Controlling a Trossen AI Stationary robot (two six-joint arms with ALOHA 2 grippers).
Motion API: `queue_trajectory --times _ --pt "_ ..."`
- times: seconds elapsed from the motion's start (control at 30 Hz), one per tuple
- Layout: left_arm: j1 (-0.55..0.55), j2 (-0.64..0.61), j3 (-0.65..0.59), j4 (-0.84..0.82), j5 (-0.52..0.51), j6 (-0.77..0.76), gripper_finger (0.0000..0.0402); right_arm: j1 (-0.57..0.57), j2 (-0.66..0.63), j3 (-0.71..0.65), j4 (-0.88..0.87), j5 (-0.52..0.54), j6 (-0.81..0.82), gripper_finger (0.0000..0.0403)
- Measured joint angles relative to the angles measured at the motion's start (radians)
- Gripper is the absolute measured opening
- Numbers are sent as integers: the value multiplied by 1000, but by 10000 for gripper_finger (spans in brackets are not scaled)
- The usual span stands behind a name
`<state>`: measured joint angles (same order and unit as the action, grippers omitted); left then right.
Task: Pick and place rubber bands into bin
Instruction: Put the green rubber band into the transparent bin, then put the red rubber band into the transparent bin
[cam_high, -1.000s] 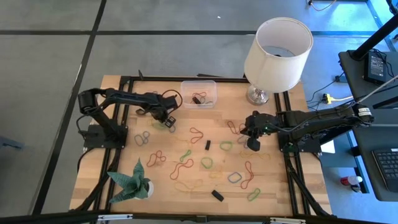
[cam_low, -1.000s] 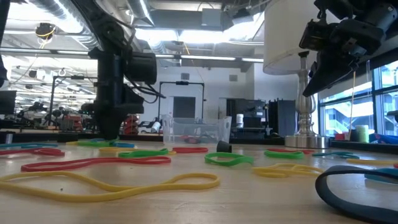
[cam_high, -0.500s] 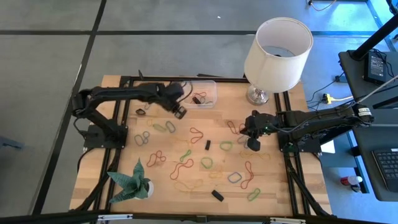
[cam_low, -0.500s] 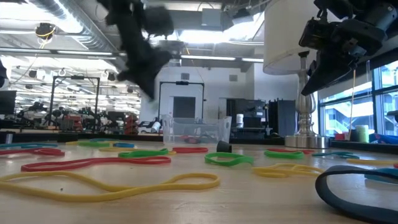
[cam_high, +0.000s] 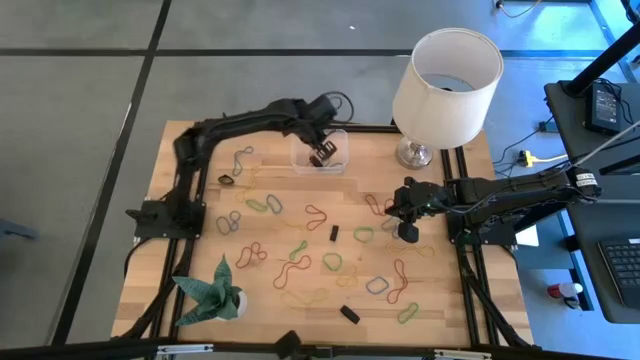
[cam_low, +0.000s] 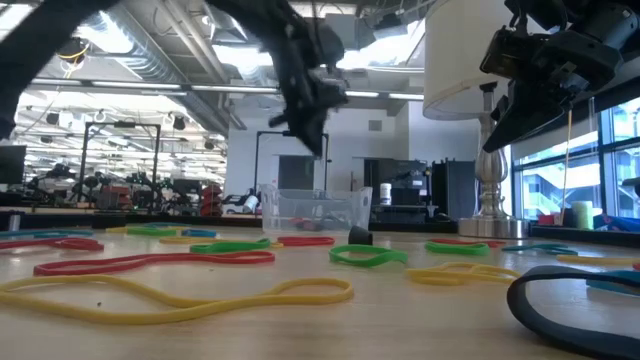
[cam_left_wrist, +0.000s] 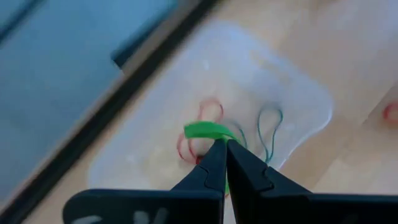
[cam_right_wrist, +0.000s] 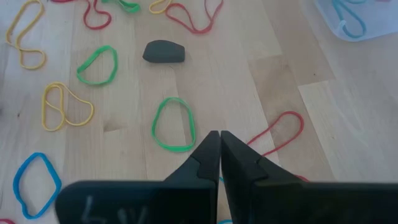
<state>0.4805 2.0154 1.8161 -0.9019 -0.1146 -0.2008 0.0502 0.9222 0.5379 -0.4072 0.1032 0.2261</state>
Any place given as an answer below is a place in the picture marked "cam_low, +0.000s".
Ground green rubber band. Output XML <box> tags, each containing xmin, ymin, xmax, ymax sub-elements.
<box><xmin>189</xmin><ymin>237</ymin><xmax>272</xmax><ymax>255</ymax></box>
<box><xmin>328</xmin><ymin>243</ymin><xmax>409</xmax><ymax>268</ymax></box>
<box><xmin>124</xmin><ymin>226</ymin><xmax>179</xmax><ymax>238</ymax></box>
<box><xmin>424</xmin><ymin>240</ymin><xmax>491</xmax><ymax>257</ymax></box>

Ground blue item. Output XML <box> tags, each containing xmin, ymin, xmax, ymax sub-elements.
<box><xmin>594</xmin><ymin>213</ymin><xmax>640</xmax><ymax>234</ymax></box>

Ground black ceiling device yellow cable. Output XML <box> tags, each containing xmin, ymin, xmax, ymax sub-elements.
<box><xmin>55</xmin><ymin>35</ymin><xmax>92</xmax><ymax>66</ymax></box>

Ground teal rubber band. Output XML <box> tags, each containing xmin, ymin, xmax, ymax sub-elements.
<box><xmin>0</xmin><ymin>228</ymin><xmax>95</xmax><ymax>239</ymax></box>
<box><xmin>502</xmin><ymin>242</ymin><xmax>579</xmax><ymax>256</ymax></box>

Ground silver ceiling air duct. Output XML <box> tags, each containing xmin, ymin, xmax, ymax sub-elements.
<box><xmin>44</xmin><ymin>0</ymin><xmax>249</xmax><ymax>136</ymax></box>

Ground dark grey cabinet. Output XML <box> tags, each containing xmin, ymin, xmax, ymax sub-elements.
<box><xmin>363</xmin><ymin>158</ymin><xmax>432</xmax><ymax>224</ymax></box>

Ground black monitor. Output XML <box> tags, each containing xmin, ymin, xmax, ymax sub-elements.
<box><xmin>0</xmin><ymin>144</ymin><xmax>28</xmax><ymax>186</ymax></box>

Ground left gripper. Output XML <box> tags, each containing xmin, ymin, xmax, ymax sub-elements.
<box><xmin>277</xmin><ymin>22</ymin><xmax>350</xmax><ymax>158</ymax></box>

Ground long red rubber band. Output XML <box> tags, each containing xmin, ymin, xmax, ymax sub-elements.
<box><xmin>33</xmin><ymin>250</ymin><xmax>276</xmax><ymax>277</ymax></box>

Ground black aluminium table frame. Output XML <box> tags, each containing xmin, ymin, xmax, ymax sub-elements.
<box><xmin>0</xmin><ymin>209</ymin><xmax>640</xmax><ymax>250</ymax></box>

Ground black metal gantry frame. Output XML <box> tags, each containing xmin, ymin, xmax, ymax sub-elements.
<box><xmin>82</xmin><ymin>121</ymin><xmax>162</xmax><ymax>214</ymax></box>
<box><xmin>253</xmin><ymin>129</ymin><xmax>332</xmax><ymax>194</ymax></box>

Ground small black block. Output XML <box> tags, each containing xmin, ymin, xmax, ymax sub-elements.
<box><xmin>347</xmin><ymin>225</ymin><xmax>374</xmax><ymax>247</ymax></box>

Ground long ceiling light strip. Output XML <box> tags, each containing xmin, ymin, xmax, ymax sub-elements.
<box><xmin>344</xmin><ymin>88</ymin><xmax>425</xmax><ymax>101</ymax></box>
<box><xmin>27</xmin><ymin>77</ymin><xmax>281</xmax><ymax>97</ymax></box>

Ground white shade silver table lamp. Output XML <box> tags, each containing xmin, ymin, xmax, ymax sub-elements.
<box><xmin>422</xmin><ymin>0</ymin><xmax>531</xmax><ymax>240</ymax></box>

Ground red stacked bins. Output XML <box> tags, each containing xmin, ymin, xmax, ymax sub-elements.
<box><xmin>200</xmin><ymin>183</ymin><xmax>224</xmax><ymax>217</ymax></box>

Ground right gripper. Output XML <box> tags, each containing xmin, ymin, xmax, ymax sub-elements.
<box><xmin>481</xmin><ymin>33</ymin><xmax>625</xmax><ymax>155</ymax></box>

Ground long yellow rubber band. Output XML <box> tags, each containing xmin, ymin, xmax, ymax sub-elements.
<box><xmin>0</xmin><ymin>273</ymin><xmax>355</xmax><ymax>326</ymax></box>

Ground wide black rubber band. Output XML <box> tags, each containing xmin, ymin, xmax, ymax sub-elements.
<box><xmin>506</xmin><ymin>264</ymin><xmax>640</xmax><ymax>360</ymax></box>

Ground yellow-green cup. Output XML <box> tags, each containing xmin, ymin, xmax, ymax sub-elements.
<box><xmin>571</xmin><ymin>200</ymin><xmax>595</xmax><ymax>231</ymax></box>

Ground black cabinet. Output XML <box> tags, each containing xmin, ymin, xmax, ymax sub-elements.
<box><xmin>430</xmin><ymin>158</ymin><xmax>477</xmax><ymax>221</ymax></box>

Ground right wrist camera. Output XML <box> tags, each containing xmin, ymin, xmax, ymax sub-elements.
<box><xmin>478</xmin><ymin>25</ymin><xmax>540</xmax><ymax>77</ymax></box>

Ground white ceiling box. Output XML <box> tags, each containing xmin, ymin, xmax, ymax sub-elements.
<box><xmin>323</xmin><ymin>12</ymin><xmax>359</xmax><ymax>44</ymax></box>

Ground clear plastic bin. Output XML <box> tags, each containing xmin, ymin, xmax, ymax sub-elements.
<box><xmin>258</xmin><ymin>182</ymin><xmax>374</xmax><ymax>235</ymax></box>

